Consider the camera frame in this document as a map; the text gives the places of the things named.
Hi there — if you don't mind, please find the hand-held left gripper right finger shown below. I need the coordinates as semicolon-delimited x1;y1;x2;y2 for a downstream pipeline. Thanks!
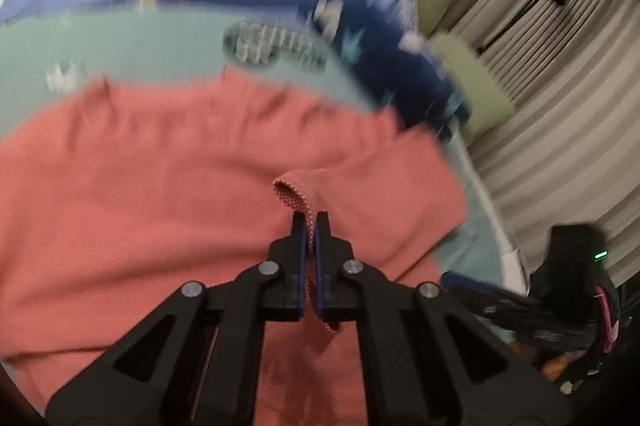
316;212;573;426

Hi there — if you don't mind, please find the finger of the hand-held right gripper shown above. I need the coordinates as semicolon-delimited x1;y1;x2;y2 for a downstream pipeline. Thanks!
440;271;546;314
472;301;596;354

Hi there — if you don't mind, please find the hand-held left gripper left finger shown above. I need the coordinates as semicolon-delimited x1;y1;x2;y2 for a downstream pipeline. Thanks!
45;212;307;426

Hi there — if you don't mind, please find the pink knit sweater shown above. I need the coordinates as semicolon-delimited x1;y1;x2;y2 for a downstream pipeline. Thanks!
0;73;468;426

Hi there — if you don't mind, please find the grey pleated curtain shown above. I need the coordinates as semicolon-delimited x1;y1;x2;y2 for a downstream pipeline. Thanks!
440;0;640;289

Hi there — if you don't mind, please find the green pillow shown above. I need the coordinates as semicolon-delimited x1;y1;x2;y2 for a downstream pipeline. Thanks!
430;33;518;147
414;0;457;37

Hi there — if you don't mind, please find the navy star fleece cloth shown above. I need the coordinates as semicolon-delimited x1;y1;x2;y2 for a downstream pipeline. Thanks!
295;0;473;141

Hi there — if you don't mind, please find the teal printed blanket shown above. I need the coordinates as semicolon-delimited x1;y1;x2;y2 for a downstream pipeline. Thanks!
0;8;531;332

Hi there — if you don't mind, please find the pink strap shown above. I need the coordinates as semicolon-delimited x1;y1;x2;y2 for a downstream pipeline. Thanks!
594;285;622;353

